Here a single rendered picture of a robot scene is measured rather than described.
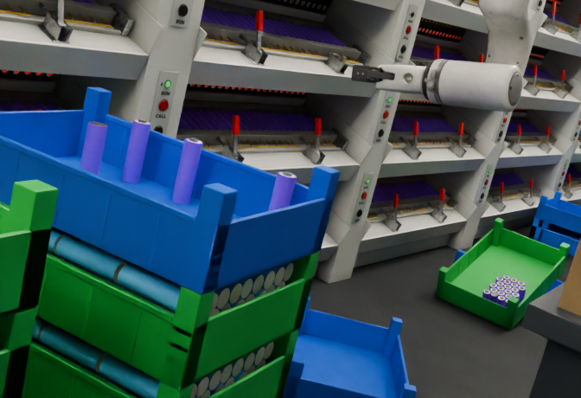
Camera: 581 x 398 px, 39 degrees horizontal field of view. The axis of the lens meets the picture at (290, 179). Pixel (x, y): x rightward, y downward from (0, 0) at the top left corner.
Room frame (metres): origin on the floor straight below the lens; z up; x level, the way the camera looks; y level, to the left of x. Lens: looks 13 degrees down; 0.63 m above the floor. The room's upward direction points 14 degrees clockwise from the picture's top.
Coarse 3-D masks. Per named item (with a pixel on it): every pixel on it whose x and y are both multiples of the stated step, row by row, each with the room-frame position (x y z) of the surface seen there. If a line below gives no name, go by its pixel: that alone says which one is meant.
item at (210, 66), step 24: (216, 0) 1.60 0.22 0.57; (240, 0) 1.65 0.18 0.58; (336, 24) 1.91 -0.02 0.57; (216, 48) 1.44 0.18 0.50; (360, 48) 1.85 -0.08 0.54; (192, 72) 1.35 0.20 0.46; (216, 72) 1.39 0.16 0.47; (240, 72) 1.44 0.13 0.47; (264, 72) 1.49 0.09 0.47; (288, 72) 1.55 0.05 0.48; (312, 72) 1.61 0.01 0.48; (360, 96) 1.80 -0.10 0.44
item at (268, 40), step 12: (204, 24) 1.44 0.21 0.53; (216, 24) 1.48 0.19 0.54; (216, 36) 1.47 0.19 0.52; (228, 36) 1.49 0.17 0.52; (252, 36) 1.54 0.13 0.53; (264, 36) 1.57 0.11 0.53; (276, 36) 1.60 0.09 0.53; (288, 36) 1.65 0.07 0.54; (264, 48) 1.55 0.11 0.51; (288, 48) 1.64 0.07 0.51; (300, 48) 1.67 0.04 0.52; (312, 48) 1.70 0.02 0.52; (324, 48) 1.73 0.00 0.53; (336, 48) 1.76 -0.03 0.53; (348, 48) 1.82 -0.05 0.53
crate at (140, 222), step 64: (0, 128) 0.77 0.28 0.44; (64, 128) 0.85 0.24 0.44; (128, 128) 0.86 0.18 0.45; (0, 192) 0.67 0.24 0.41; (64, 192) 0.64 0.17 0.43; (128, 192) 0.61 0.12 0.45; (192, 192) 0.82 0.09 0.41; (256, 192) 0.79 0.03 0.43; (320, 192) 0.74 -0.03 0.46; (128, 256) 0.61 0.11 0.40; (192, 256) 0.58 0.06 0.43; (256, 256) 0.64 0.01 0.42
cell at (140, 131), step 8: (136, 120) 0.82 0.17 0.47; (144, 120) 0.82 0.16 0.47; (136, 128) 0.81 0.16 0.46; (144, 128) 0.82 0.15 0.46; (136, 136) 0.81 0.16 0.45; (144, 136) 0.82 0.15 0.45; (128, 144) 0.82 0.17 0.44; (136, 144) 0.81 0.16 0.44; (144, 144) 0.82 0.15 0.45; (128, 152) 0.82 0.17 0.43; (136, 152) 0.81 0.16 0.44; (144, 152) 0.82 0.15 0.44; (128, 160) 0.82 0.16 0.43; (136, 160) 0.81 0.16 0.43; (128, 168) 0.81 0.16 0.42; (136, 168) 0.82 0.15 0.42; (128, 176) 0.81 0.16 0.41; (136, 176) 0.82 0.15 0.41
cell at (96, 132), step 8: (88, 128) 0.75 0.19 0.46; (96, 128) 0.74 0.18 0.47; (104, 128) 0.75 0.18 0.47; (88, 136) 0.75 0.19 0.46; (96, 136) 0.75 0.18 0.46; (104, 136) 0.75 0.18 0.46; (88, 144) 0.75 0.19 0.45; (96, 144) 0.75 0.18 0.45; (104, 144) 0.75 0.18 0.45; (88, 152) 0.74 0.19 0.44; (96, 152) 0.75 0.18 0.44; (88, 160) 0.74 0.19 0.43; (96, 160) 0.75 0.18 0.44; (88, 168) 0.74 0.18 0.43; (96, 168) 0.75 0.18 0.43
